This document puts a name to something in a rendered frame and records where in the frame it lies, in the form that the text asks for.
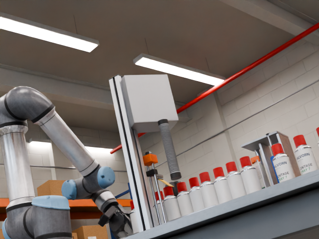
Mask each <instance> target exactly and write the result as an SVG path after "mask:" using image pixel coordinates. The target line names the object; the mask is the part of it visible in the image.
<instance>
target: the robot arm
mask: <svg viewBox="0 0 319 239"><path fill-rule="evenodd" d="M27 119H30V120H31V121H32V122H33V123H34V124H38V125H39V126H40V127H41V128H42V129H43V131H44V132H45V133H46V134H47V135H48V136H49V137H50V139H51V140H52V141H53V142H54V143H55V145H56V146H57V147H58V148H59V149H60V150H61V151H62V153H63V154H64V155H65V156H66V157H67V159H68V160H69V161H70V162H71V163H72V164H73V165H74V167H75V168H76V169H77V170H78V171H79V173H80V174H81V175H82V177H80V178H78V179H76V180H73V179H71V180H66V181H65V182H64V183H63V185H62V188H61V191H62V195H63V196H59V195H46V196H38V197H35V194H34V188H33V182H32V176H31V170H30V165H29V159H28V151H27V145H26V140H25V133H26V132H27V131H28V125H27ZM0 143H1V149H2V156H3V162H4V168H5V175H6V181H7V188H8V194H9V205H8V206H7V208H6V213H7V218H6V219H5V221H4V223H3V225H2V233H3V236H4V238H5V239H72V229H71V219H70V207H69V202H68V200H81V199H92V200H93V202H94V203H95V204H96V205H97V207H98V209H99V210H100V211H101V212H102V213H103V215H101V217H100V220H99V222H98V224H99V225H100V226H102V227H103V226H104V225H105V224H107V223H109V227H110V228H111V230H112V231H111V232H112V233H113V235H114V236H115V238H116V239H120V238H123V237H126V236H128V235H127V234H129V235H131V234H133V229H132V224H131V218H130V212H131V211H126V210H125V209H124V208H123V207H122V206H121V204H118V202H117V201H116V198H115V197H114V196H113V194H112V193H111V192H110V191H109V190H108V187H109V186H111V185H112V184H113V183H114V181H115V173H114V171H113V170H112V169H111V168H110V167H108V166H102V167H101V165H100V164H99V163H98V162H97V161H96V159H95V158H94V157H93V156H92V155H91V153H90V152H89V151H88V150H87V149H86V147H85V146H84V145H83V144H82V143H81V141H80V140H79V139H78V138H77V137H76V135H75V134H74V133H73V132H72V131H71V129H70V128H69V127H68V126H67V125H66V124H65V122H64V121H63V120H62V119H61V118H60V116H59V115H58V114H57V113H56V112H55V106H54V105H53V103H52V102H51V101H50V100H49V99H48V98H47V97H46V96H45V95H43V94H42V93H40V92H39V91H37V90H35V89H33V88H30V87H26V86H19V87H16V88H14V89H12V90H10V91H9V92H8V93H6V94H5V95H4V96H2V97H1V98H0Z"/></svg>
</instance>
